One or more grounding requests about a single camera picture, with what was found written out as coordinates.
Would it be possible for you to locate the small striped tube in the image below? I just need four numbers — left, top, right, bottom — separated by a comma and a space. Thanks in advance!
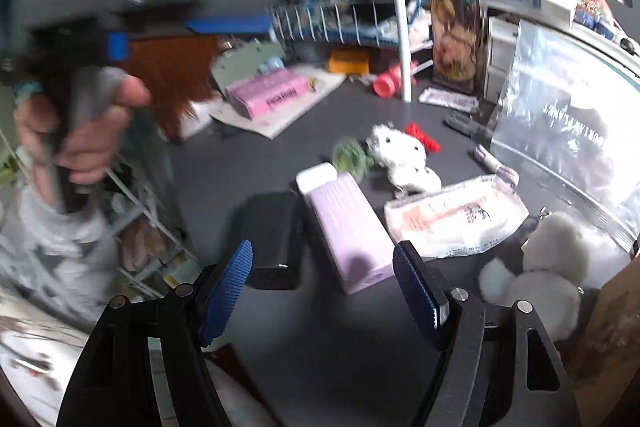
474, 143, 518, 185

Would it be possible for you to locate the white drawer unit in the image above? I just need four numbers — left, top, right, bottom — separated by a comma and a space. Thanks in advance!
482, 16, 521, 102

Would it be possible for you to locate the lilac rectangular box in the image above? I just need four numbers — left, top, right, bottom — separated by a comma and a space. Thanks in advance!
306, 172, 396, 295

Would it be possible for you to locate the green leafy ornament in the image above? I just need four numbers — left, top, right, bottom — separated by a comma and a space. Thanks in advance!
331, 138, 376, 180

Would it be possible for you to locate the pale green case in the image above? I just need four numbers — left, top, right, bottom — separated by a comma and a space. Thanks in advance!
210, 39, 286, 82

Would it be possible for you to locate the orange box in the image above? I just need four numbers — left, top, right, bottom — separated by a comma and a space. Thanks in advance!
327, 48, 372, 75

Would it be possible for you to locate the reddish brown board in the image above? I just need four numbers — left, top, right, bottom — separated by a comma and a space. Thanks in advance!
125, 34, 226, 142

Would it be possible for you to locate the cardboard box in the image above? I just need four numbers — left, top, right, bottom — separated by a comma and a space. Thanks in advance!
560, 252, 640, 427

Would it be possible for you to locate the small white box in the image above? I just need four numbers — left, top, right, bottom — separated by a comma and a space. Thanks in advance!
295, 162, 340, 198

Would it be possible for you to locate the brown printed picture box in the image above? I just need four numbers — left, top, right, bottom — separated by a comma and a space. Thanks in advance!
430, 0, 488, 95

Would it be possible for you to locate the small white packet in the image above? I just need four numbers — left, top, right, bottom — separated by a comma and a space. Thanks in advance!
418, 87, 480, 110

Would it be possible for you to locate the white fluffy plush toy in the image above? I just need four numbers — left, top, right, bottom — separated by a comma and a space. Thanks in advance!
477, 212, 632, 342

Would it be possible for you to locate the pink rectangular box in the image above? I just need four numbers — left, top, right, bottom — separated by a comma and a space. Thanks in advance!
224, 68, 311, 120

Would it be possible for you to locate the person's left forearm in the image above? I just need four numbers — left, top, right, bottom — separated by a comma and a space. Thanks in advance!
0, 184, 128, 335

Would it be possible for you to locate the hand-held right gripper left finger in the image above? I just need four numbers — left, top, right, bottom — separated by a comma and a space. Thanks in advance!
56, 239, 256, 427

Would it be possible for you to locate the white pink plastic packet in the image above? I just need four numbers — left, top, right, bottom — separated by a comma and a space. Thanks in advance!
384, 174, 530, 259

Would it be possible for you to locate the clear zip bag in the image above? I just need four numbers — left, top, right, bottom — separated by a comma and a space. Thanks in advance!
490, 19, 640, 253

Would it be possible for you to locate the white metal shelf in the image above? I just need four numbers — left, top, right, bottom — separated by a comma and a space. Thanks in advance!
100, 147, 201, 303

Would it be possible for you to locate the person's left hand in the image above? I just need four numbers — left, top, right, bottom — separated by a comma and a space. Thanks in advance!
14, 74, 153, 185

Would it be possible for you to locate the red bottle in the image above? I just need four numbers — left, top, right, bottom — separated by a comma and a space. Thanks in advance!
371, 61, 420, 98

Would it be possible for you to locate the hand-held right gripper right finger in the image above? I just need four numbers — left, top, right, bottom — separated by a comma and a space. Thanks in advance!
392, 241, 583, 427

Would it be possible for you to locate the white plush with red bow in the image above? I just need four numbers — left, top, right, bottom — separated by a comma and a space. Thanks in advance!
365, 121, 443, 196

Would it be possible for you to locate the white wire rack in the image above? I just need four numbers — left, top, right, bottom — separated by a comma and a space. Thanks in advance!
242, 0, 461, 104

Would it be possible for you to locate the orange toy figure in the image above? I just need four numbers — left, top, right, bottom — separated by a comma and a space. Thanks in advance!
575, 0, 621, 40

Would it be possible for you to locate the black hair clip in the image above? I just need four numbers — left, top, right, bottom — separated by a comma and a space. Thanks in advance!
444, 112, 493, 140

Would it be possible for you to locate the black rectangular box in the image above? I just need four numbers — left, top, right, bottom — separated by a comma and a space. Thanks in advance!
235, 192, 306, 292

